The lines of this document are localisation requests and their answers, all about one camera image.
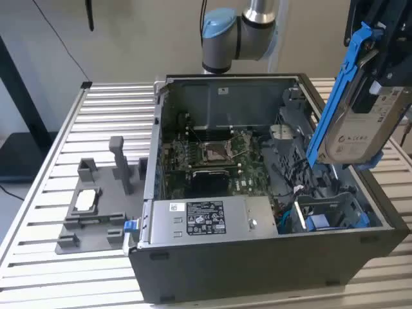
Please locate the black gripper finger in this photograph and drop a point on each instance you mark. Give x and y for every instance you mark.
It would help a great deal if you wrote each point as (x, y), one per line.
(367, 99)

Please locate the hard disk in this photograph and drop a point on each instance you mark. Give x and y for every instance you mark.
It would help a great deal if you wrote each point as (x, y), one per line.
(351, 141)

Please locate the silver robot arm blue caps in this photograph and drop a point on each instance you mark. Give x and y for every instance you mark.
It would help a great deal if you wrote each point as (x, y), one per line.
(222, 42)

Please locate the grey metal disk bay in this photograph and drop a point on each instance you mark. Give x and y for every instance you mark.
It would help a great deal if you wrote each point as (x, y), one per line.
(341, 206)

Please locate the blue disk carrier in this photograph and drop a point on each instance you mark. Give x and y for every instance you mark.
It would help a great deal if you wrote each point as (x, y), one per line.
(317, 222)

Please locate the grey plastic drive cage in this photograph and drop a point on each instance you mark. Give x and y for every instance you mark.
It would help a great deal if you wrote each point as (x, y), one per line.
(286, 154)

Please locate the green motherboard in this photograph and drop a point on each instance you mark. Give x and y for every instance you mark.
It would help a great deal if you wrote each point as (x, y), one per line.
(251, 167)

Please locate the CPU socket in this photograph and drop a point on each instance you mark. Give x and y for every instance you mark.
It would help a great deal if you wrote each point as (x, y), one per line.
(214, 153)

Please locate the silver power supply unit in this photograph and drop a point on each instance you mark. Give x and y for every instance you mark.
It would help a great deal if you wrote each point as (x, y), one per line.
(238, 222)

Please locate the black graphics card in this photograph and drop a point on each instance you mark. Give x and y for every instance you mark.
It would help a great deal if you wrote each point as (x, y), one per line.
(209, 183)

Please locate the dark grey PC case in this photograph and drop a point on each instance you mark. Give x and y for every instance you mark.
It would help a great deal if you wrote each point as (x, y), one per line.
(231, 273)

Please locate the blue case latch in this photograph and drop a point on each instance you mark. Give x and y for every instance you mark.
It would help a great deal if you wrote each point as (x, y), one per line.
(128, 226)

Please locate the grey parts rack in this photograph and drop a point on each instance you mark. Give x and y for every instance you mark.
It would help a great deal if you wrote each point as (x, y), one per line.
(106, 199)

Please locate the black table end cap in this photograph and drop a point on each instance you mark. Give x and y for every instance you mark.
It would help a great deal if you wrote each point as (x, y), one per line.
(86, 85)

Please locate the black antenna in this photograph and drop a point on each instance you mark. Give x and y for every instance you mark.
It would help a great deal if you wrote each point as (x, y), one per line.
(90, 16)

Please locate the green RAM stick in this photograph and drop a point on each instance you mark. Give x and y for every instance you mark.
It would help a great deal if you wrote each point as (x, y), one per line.
(96, 220)

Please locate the silver CPU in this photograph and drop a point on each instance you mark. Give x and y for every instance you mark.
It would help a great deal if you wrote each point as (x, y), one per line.
(85, 200)

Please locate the black monitor stand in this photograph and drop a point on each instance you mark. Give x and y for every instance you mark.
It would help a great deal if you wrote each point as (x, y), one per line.
(22, 157)

